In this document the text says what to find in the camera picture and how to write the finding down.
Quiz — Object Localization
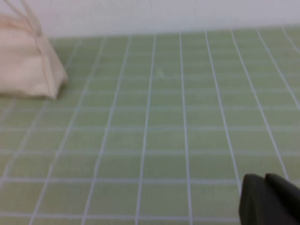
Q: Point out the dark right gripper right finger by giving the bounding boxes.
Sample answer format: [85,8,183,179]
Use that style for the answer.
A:
[264,172,300,225]

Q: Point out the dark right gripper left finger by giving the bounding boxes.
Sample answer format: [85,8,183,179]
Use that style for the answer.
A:
[238,173,285,225]

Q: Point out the cream fabric pencil case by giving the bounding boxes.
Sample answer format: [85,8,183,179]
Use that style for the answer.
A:
[0,0,69,101]

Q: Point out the green grid cutting mat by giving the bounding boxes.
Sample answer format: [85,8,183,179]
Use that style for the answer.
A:
[0,27,300,225]

